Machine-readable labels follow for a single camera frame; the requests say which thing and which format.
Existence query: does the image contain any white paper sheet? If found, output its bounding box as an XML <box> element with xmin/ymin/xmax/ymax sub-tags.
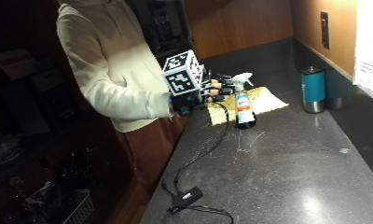
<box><xmin>352</xmin><ymin>0</ymin><xmax>373</xmax><ymax>108</ymax></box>

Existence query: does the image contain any yellow cleaning cloth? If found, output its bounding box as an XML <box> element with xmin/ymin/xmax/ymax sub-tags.
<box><xmin>207</xmin><ymin>86</ymin><xmax>290</xmax><ymax>127</ymax></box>

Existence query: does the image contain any teal steel travel tumbler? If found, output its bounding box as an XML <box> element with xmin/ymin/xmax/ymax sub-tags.
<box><xmin>300</xmin><ymin>65</ymin><xmax>328</xmax><ymax>114</ymax></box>

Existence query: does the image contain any black cable with plug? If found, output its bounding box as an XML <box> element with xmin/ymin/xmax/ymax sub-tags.
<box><xmin>165</xmin><ymin>204</ymin><xmax>236</xmax><ymax>224</ymax></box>

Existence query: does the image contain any black wall outlet plate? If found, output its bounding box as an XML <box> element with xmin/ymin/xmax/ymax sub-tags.
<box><xmin>320</xmin><ymin>10</ymin><xmax>332</xmax><ymax>50</ymax></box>

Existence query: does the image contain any small black adapter box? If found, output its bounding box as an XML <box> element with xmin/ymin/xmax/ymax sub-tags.
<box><xmin>171</xmin><ymin>186</ymin><xmax>205</xmax><ymax>206</ymax></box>

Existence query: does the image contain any black glove cable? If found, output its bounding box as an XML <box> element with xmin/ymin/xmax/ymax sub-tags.
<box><xmin>160</xmin><ymin>102</ymin><xmax>232</xmax><ymax>200</ymax></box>

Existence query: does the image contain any spray bottle with white trigger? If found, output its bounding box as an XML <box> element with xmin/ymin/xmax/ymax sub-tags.
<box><xmin>232</xmin><ymin>72</ymin><xmax>259</xmax><ymax>130</ymax></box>

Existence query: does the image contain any pale cardboard box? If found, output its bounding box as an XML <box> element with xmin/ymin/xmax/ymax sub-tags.
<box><xmin>0</xmin><ymin>48</ymin><xmax>40</xmax><ymax>81</ymax></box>

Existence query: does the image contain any white wire basket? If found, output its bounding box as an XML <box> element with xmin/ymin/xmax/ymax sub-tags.
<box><xmin>55</xmin><ymin>189</ymin><xmax>96</xmax><ymax>224</ymax></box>

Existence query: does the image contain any the person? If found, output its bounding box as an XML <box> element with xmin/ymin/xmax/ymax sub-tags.
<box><xmin>55</xmin><ymin>0</ymin><xmax>187</xmax><ymax>200</ymax></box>

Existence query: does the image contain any white cube with black markers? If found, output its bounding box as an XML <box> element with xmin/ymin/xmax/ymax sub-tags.
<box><xmin>160</xmin><ymin>49</ymin><xmax>207</xmax><ymax>98</ymax></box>

